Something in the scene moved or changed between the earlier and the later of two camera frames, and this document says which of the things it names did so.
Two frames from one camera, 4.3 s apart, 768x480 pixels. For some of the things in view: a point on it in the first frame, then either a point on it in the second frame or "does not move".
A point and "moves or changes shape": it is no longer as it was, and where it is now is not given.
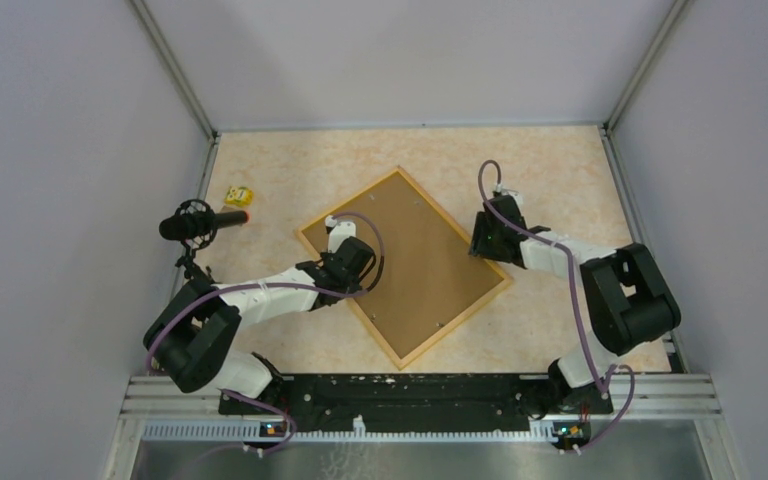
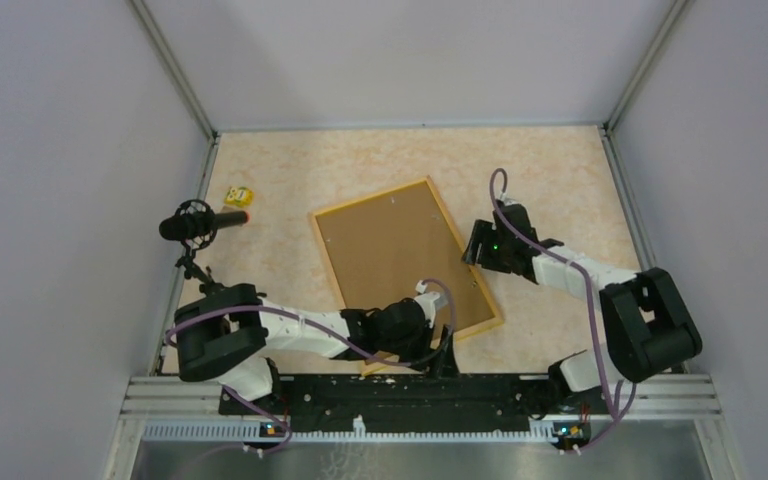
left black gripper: [354, 283] to [443, 365]
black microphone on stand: [196, 224] does not move
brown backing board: [429, 274] moves or changes shape
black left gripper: [472, 403] does not move
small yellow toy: [239, 196] does not move
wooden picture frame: [353, 303] moves or changes shape
